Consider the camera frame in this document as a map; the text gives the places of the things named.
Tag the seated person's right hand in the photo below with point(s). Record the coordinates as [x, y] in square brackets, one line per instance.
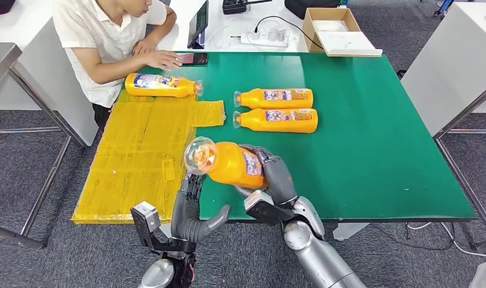
[161, 59]

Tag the seated person's left hand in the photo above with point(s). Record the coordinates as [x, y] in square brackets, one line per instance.
[144, 47]

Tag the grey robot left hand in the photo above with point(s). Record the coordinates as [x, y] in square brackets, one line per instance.
[185, 222]

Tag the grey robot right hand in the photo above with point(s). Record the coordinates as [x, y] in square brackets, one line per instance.
[280, 179]

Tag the orange detergent bottle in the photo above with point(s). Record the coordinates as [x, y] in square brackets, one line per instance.
[155, 90]
[253, 121]
[227, 165]
[253, 99]

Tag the black smartphone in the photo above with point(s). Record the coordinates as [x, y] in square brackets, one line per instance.
[197, 59]

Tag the seated person's left forearm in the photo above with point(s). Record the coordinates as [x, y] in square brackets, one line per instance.
[165, 26]

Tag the seated person's right forearm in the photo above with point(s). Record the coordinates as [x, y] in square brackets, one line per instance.
[115, 70]

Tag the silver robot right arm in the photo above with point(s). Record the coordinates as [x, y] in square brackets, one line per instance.
[314, 254]

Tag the black tablet on stand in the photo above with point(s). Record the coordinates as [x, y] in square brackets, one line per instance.
[198, 24]

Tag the seated person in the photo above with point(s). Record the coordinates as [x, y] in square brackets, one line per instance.
[92, 31]

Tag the yellow taped cardboard sheet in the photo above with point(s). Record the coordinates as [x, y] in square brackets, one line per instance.
[135, 159]

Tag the white table foot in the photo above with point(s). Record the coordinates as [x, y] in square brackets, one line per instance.
[348, 231]

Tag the black radio device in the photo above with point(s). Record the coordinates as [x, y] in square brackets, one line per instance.
[233, 6]

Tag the white power adapter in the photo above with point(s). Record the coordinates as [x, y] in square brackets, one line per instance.
[272, 36]
[282, 33]
[255, 36]

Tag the white power strip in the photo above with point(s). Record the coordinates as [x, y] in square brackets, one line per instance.
[265, 42]

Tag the white cabinet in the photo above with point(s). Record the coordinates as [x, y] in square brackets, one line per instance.
[453, 59]
[28, 59]

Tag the stainless steel table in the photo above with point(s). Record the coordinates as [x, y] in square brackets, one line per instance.
[0, 57]

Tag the brown cardboard box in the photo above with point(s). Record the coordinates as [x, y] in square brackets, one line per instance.
[309, 33]

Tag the black bag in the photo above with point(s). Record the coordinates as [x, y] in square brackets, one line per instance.
[0, 7]

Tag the white flat box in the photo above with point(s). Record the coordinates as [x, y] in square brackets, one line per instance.
[346, 41]

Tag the black carrying case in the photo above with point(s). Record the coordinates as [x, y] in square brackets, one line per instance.
[310, 6]

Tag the white rounded device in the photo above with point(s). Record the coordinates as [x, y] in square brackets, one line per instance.
[330, 26]

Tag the pale grey panel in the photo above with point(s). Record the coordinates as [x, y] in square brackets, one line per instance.
[485, 278]

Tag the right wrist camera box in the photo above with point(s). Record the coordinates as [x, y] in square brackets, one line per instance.
[263, 208]

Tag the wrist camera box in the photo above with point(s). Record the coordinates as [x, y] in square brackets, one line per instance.
[263, 208]
[145, 220]

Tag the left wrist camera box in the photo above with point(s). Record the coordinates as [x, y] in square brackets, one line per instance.
[145, 220]

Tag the steel table frame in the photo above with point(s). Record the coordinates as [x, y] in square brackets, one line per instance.
[467, 107]

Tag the blue metal frame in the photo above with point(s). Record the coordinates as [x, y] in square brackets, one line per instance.
[443, 6]

